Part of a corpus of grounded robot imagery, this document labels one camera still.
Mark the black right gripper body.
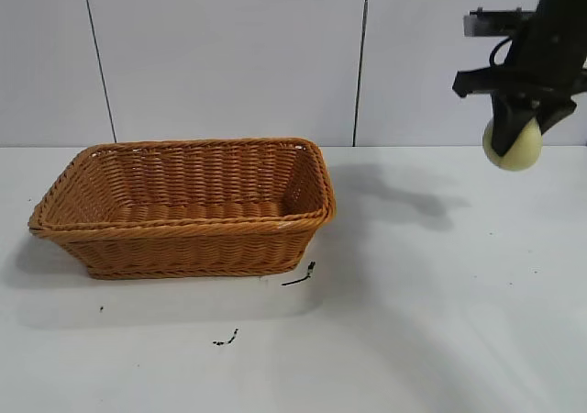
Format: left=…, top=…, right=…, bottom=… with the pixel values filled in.
left=452, top=11, right=587, bottom=105

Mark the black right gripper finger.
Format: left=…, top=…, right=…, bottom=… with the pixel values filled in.
left=535, top=99, right=578, bottom=135
left=490, top=94, right=538, bottom=157

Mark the pale yellow egg yolk pastry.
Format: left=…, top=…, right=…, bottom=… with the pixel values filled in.
left=482, top=117, right=544, bottom=174

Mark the brown woven wicker basket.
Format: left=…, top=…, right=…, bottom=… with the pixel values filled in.
left=28, top=136, right=338, bottom=281

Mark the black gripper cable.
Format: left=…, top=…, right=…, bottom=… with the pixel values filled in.
left=487, top=36, right=518, bottom=69

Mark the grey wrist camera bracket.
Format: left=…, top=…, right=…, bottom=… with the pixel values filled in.
left=462, top=7, right=537, bottom=39

